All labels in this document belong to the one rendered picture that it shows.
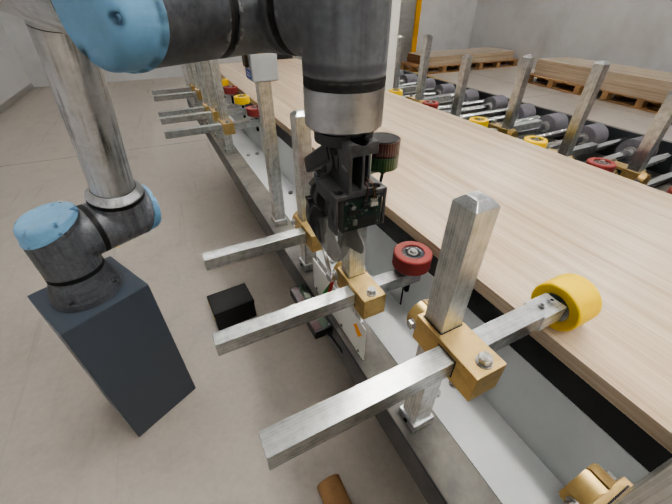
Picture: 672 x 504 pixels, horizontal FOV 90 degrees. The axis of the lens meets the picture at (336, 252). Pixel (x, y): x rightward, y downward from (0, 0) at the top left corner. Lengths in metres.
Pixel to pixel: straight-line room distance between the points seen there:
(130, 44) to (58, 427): 1.62
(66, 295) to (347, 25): 1.06
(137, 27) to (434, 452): 0.69
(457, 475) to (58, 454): 1.43
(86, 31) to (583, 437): 0.82
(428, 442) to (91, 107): 1.00
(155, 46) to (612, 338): 0.71
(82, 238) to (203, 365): 0.82
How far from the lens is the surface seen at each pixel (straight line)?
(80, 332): 1.21
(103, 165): 1.08
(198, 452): 1.52
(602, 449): 0.74
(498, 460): 0.82
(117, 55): 0.36
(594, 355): 0.65
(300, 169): 0.81
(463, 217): 0.38
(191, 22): 0.37
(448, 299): 0.44
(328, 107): 0.38
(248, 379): 1.61
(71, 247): 1.14
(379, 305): 0.67
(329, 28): 0.36
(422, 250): 0.73
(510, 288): 0.70
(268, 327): 0.63
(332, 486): 1.31
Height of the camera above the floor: 1.33
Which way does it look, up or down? 37 degrees down
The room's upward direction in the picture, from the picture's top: straight up
